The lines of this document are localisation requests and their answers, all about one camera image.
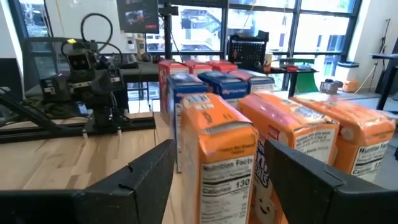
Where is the black looped camera cable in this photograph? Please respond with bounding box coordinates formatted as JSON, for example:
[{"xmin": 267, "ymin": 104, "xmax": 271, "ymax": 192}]
[{"xmin": 60, "ymin": 12, "xmax": 124, "ymax": 68}]

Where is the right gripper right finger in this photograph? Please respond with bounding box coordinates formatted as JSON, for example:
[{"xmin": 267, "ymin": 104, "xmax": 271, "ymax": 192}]
[{"xmin": 264, "ymin": 139, "xmax": 398, "ymax": 224}]

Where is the large window with dark frame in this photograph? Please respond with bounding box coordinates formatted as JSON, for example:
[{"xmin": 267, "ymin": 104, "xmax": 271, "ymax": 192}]
[{"xmin": 9, "ymin": 0, "xmax": 363, "ymax": 63}]

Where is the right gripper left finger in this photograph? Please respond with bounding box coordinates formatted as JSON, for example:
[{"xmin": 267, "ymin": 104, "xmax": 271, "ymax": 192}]
[{"xmin": 0, "ymin": 139, "xmax": 177, "ymax": 224}]

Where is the small orange box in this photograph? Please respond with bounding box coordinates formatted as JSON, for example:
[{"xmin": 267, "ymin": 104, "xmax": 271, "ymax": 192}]
[{"xmin": 343, "ymin": 79, "xmax": 360, "ymax": 93}]

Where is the black computer monitor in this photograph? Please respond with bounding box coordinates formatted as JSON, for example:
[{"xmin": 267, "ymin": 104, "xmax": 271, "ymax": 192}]
[{"xmin": 116, "ymin": 0, "xmax": 160, "ymax": 34}]

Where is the gray desk top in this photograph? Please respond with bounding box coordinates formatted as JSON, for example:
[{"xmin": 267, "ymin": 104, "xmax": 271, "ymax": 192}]
[{"xmin": 119, "ymin": 60, "xmax": 160, "ymax": 84}]

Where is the black camera stand pole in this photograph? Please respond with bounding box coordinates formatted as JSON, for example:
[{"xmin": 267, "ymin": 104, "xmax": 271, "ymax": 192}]
[{"xmin": 157, "ymin": 2, "xmax": 180, "ymax": 60}]

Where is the green panel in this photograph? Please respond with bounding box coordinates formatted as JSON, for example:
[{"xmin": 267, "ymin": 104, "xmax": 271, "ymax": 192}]
[{"xmin": 294, "ymin": 58, "xmax": 317, "ymax": 94}]

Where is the black side table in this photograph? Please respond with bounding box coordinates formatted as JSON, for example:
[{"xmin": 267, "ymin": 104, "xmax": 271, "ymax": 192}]
[{"xmin": 269, "ymin": 67, "xmax": 320, "ymax": 98}]

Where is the black perforated crate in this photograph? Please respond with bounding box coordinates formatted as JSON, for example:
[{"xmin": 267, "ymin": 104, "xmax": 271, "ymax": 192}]
[{"xmin": 228, "ymin": 30, "xmax": 270, "ymax": 70}]

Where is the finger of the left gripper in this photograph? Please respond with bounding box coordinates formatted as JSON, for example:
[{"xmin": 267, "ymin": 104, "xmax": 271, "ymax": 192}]
[
  {"xmin": 39, "ymin": 77, "xmax": 65, "ymax": 103},
  {"xmin": 106, "ymin": 68, "xmax": 124, "ymax": 93}
]

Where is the black standing desk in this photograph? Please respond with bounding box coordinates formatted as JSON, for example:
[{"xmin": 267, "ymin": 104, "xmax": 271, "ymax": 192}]
[{"xmin": 369, "ymin": 37, "xmax": 398, "ymax": 111}]

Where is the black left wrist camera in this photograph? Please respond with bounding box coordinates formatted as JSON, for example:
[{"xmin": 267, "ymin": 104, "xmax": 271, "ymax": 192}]
[{"xmin": 66, "ymin": 46, "xmax": 94, "ymax": 75}]

